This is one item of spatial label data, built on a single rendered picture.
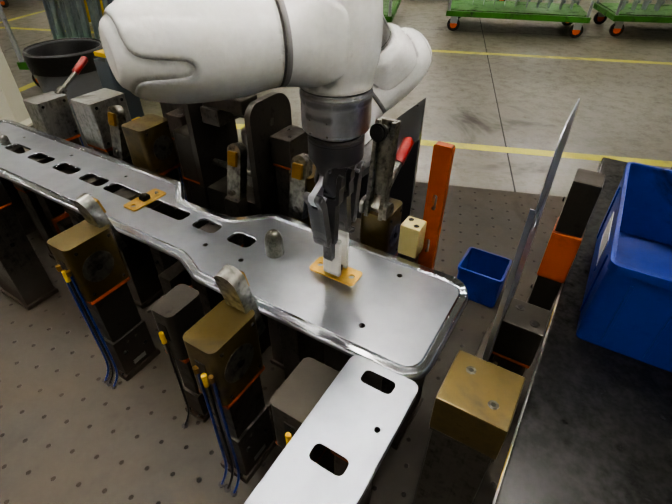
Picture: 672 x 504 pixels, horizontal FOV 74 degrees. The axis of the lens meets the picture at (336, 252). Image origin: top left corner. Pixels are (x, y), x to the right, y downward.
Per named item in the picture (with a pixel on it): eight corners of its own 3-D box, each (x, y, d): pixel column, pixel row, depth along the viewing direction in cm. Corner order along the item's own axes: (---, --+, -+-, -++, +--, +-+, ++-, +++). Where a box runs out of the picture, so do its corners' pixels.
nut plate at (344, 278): (308, 269, 74) (307, 263, 73) (320, 257, 76) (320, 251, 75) (352, 287, 70) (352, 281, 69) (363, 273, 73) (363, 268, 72)
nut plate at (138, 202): (134, 212, 89) (133, 207, 89) (122, 206, 91) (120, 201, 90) (167, 193, 95) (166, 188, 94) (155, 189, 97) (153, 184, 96)
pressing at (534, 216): (476, 376, 58) (555, 128, 37) (500, 320, 66) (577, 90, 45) (481, 378, 58) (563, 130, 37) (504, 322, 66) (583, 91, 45)
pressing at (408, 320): (-78, 149, 115) (-81, 143, 114) (10, 120, 130) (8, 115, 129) (420, 390, 58) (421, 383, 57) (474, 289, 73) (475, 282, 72)
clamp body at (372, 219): (352, 339, 103) (357, 209, 81) (372, 312, 109) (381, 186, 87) (378, 351, 100) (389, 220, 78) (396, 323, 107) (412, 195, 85)
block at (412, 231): (385, 362, 97) (400, 224, 74) (392, 351, 99) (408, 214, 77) (399, 369, 96) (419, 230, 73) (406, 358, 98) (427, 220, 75)
